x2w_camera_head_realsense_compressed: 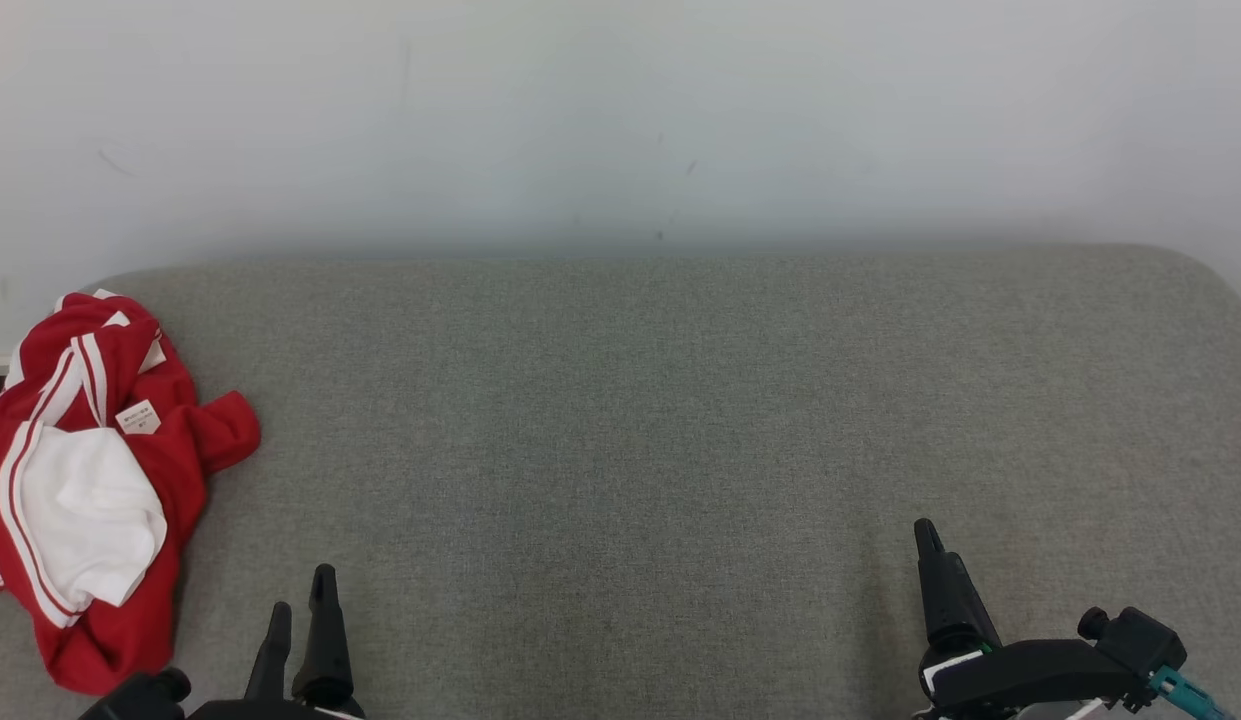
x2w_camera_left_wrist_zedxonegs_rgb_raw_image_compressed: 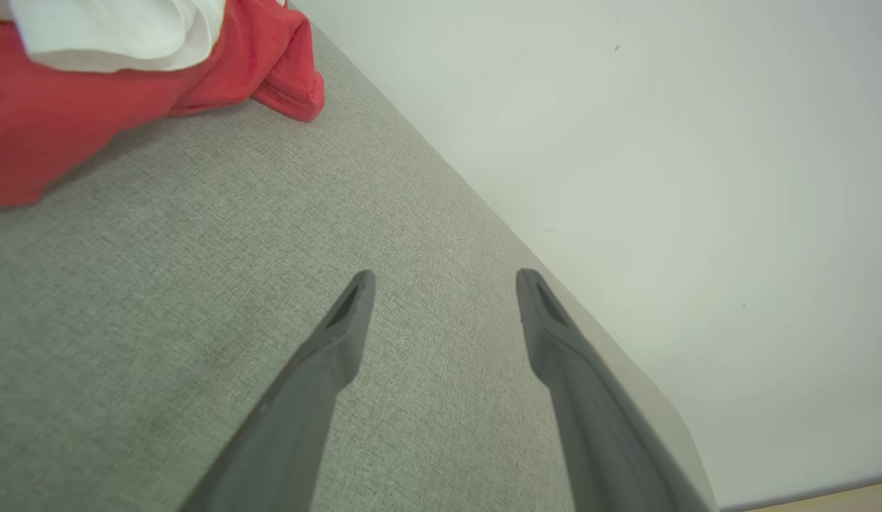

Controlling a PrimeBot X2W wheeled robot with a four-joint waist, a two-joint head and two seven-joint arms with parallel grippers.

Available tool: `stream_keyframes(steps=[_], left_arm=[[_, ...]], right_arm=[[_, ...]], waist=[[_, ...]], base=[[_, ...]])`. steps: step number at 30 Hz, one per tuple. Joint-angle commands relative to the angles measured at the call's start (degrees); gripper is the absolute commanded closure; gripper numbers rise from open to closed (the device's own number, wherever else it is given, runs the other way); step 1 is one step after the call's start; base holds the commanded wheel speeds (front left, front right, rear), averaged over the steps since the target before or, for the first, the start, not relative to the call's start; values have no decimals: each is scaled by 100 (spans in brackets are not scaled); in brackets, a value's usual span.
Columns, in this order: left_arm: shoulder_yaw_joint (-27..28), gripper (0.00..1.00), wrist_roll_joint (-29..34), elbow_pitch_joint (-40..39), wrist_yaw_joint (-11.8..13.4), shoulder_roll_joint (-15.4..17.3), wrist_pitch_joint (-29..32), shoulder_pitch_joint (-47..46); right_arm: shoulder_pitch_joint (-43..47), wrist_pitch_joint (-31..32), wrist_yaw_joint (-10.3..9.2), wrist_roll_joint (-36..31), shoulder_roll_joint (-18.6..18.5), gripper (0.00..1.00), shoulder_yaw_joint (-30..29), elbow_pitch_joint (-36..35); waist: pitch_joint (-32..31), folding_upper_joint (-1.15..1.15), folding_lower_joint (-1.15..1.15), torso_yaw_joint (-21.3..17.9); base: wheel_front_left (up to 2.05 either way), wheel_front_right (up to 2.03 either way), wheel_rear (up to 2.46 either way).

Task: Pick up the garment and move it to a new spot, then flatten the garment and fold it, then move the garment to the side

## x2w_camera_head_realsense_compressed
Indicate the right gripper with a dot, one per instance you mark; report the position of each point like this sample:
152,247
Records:
1040,675

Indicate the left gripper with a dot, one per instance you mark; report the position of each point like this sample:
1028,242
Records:
280,712

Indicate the red white basketball jersey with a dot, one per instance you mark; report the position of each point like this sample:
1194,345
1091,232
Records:
90,500

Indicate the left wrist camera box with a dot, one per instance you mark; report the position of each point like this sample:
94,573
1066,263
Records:
140,695

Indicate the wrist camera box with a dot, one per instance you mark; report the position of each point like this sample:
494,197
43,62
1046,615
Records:
1140,640
140,695

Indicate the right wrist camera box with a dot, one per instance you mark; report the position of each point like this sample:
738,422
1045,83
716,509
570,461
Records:
1140,640

